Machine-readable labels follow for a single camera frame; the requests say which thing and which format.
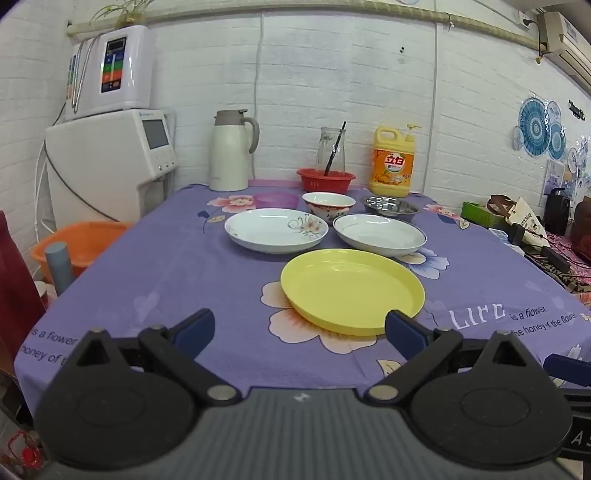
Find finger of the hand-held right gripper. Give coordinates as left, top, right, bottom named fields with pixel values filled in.
left=543, top=353, right=591, bottom=389

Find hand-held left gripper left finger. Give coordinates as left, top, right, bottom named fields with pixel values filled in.
left=69, top=309, right=243, bottom=407

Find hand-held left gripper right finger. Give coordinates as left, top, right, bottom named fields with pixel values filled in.
left=367, top=310, right=532, bottom=407

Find yellow plastic plate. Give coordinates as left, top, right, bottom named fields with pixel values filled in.
left=280, top=248, right=426, bottom=337

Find white blue-rimmed plate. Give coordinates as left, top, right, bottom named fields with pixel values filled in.
left=332, top=213, right=428, bottom=257

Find white floral plate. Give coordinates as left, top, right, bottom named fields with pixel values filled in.
left=224, top=208, right=329, bottom=254

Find stainless steel bowl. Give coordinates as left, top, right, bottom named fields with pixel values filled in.
left=361, top=195, right=420, bottom=219

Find white red-patterned bowl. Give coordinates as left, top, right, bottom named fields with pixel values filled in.
left=302, top=192, right=356, bottom=222

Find purple plastic bowl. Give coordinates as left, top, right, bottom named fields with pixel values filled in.
left=255, top=192, right=300, bottom=210

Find purple floral tablecloth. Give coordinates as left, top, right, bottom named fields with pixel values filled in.
left=14, top=180, right=591, bottom=416

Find black power adapter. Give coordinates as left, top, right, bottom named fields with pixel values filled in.
left=540, top=247, right=571, bottom=273

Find orange plastic basin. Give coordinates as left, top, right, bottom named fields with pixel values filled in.
left=30, top=222, right=134, bottom=283

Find brown bag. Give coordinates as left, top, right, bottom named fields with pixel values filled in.
left=571, top=196, right=591, bottom=268

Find green box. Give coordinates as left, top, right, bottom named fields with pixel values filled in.
left=461, top=201, right=502, bottom=228

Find grey cylinder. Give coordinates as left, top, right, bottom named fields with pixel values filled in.
left=44, top=242, right=75, bottom=298

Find beige paper bag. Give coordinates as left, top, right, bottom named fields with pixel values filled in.
left=488, top=195, right=550, bottom=247

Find yellow dish soap bottle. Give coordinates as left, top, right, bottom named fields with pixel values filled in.
left=368, top=124, right=423, bottom=198

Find red plastic basket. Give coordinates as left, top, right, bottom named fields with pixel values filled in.
left=296, top=168, right=356, bottom=193

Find white thermal jug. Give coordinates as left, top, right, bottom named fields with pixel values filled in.
left=209, top=109, right=260, bottom=192

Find dark red cloth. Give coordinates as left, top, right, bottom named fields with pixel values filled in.
left=0, top=210, right=47, bottom=370

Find white water dispenser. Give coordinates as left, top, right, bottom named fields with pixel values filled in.
left=45, top=109, right=179, bottom=232

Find black straw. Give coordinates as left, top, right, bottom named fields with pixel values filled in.
left=324, top=121, right=347, bottom=177

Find glass carafe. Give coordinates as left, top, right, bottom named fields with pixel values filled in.
left=316, top=127, right=347, bottom=176

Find red plastic object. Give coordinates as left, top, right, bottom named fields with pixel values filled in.
left=7, top=429, right=42, bottom=467

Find white water purifier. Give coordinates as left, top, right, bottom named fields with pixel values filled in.
left=65, top=25, right=157, bottom=121

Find yellow plant stems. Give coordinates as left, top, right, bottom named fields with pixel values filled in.
left=90, top=0, right=153, bottom=28

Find white air conditioner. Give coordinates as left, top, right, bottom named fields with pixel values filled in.
left=536, top=11, right=591, bottom=88

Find pale wall picture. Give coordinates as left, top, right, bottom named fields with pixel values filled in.
left=545, top=159, right=566, bottom=197

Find small blue round wall decoration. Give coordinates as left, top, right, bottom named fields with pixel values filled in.
left=546, top=121, right=567, bottom=161

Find large blue round wall decoration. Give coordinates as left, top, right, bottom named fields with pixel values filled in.
left=518, top=95, right=551, bottom=158

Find silver flexible hose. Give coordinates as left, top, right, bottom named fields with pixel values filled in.
left=69, top=34, right=100, bottom=114

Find beige wall pipe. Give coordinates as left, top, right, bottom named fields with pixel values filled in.
left=65, top=0, right=546, bottom=51

